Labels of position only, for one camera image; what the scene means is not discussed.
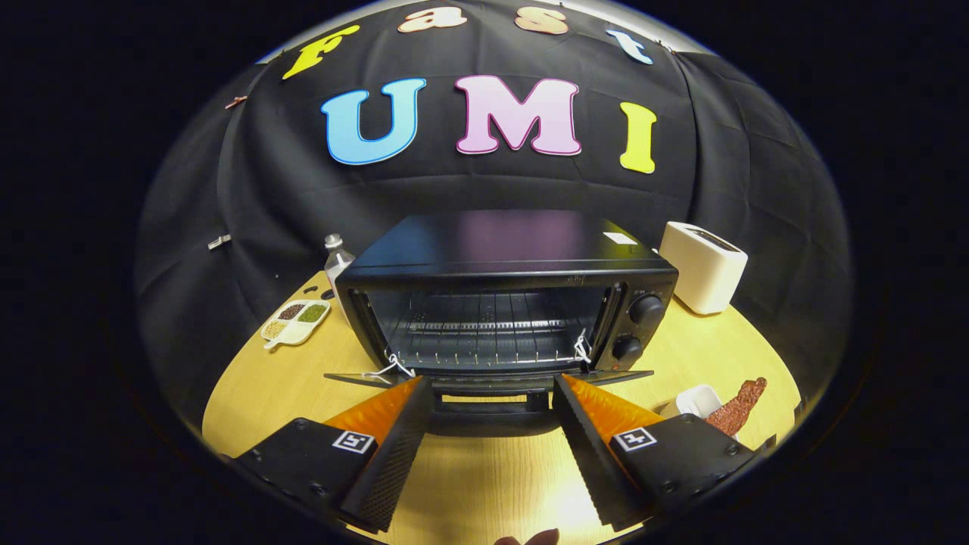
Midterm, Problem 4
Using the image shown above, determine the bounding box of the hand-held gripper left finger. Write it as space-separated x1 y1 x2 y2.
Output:
235 376 435 533

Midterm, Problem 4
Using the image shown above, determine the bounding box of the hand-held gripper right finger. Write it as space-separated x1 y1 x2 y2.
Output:
553 373 777 531

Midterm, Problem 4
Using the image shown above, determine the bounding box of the brown meat piece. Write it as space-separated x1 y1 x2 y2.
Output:
704 377 768 438

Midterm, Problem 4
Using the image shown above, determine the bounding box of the black toaster oven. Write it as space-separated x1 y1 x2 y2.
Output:
324 210 680 416

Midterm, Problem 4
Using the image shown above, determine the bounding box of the white toaster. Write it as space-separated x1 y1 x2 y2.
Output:
659 222 749 316

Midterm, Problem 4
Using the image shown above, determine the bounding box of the white rectangular tray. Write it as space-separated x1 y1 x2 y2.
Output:
660 384 740 441

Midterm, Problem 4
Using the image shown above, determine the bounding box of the white divided spice dish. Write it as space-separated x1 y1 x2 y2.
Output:
260 299 332 351

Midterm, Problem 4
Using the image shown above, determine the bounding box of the clear plastic bottle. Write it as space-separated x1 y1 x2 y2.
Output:
324 234 357 304

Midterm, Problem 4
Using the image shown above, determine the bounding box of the black backdrop cloth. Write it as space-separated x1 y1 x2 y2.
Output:
135 0 855 425

